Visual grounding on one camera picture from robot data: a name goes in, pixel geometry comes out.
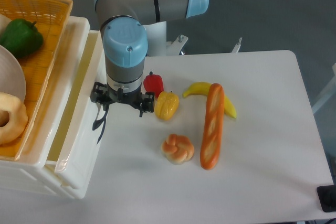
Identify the yellow bell pepper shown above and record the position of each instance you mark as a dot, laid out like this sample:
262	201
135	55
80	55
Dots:
166	105

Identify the red bell pepper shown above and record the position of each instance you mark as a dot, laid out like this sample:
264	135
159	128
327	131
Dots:
153	83

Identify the knotted bread roll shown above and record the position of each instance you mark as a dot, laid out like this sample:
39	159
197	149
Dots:
177	149

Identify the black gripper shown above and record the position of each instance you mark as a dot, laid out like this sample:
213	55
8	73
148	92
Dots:
125	93

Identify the black device at edge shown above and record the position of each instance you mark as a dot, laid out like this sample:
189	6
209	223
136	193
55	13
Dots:
326	195

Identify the white object in basket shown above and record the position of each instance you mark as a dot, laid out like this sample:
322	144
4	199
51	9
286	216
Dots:
4	21

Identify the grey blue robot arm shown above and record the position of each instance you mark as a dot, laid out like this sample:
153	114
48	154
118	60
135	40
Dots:
125	44

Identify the white plate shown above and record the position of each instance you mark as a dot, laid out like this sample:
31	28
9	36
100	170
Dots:
13	80

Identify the green bell pepper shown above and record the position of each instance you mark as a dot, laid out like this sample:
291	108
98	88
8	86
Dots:
21	38

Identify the white plastic drawer cabinet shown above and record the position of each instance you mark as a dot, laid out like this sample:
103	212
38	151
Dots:
29	173

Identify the yellow banana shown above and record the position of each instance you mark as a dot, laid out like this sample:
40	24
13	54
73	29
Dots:
202	88

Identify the yellow woven basket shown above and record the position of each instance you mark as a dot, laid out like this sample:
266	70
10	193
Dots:
51	17

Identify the beige donut bread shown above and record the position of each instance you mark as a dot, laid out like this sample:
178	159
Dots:
17	117

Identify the orange baguette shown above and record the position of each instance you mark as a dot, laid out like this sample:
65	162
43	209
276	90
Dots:
213	127

